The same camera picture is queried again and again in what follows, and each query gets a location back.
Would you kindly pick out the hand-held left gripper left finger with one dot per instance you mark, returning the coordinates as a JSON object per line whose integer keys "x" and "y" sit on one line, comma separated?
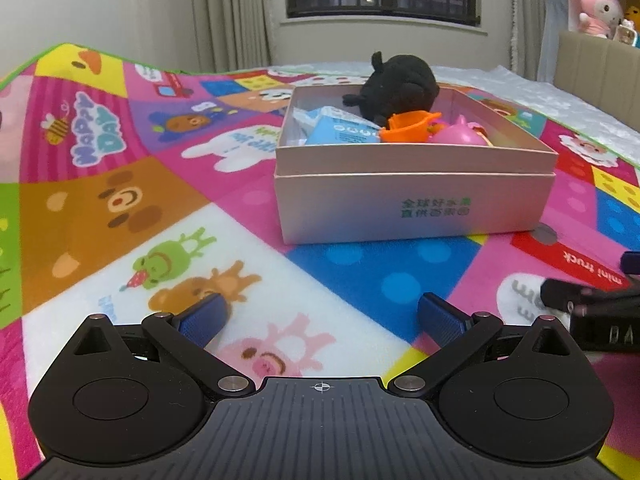
{"x": 202, "y": 317}

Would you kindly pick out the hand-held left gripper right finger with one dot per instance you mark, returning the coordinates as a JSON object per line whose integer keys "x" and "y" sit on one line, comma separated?
{"x": 440, "y": 317}

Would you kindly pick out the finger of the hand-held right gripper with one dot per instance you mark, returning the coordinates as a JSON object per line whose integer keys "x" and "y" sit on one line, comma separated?
{"x": 631, "y": 264}
{"x": 560, "y": 292}

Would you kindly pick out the pink cardboard box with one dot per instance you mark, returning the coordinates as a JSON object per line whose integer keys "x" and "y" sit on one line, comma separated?
{"x": 375, "y": 205}

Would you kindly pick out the pink plastic toy strainer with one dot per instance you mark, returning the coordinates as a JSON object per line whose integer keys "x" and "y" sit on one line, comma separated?
{"x": 457, "y": 135}

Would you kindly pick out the orange crab toy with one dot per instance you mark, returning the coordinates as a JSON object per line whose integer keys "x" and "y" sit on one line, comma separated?
{"x": 405, "y": 130}

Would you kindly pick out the blue wet wipe packet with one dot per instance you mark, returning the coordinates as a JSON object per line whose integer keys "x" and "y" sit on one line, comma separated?
{"x": 340, "y": 132}

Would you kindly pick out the black plush toy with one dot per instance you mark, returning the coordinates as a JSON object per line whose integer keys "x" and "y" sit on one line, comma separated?
{"x": 400, "y": 85}

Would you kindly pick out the colourful cartoon play mat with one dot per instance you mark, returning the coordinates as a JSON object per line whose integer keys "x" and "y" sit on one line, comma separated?
{"x": 350, "y": 270}

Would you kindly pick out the beige padded headboard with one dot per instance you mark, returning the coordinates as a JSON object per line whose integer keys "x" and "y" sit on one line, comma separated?
{"x": 595, "y": 75}

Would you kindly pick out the pale grey cloth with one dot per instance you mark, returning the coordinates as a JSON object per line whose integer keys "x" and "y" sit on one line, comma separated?
{"x": 552, "y": 35}

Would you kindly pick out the yellow plush toy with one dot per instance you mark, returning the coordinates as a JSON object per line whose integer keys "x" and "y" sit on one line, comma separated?
{"x": 634, "y": 14}

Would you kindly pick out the pink plush toy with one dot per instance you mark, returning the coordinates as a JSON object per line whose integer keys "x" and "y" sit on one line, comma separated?
{"x": 595, "y": 7}

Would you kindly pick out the beige curtain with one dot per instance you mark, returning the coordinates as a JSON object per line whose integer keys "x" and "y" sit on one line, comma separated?
{"x": 230, "y": 15}

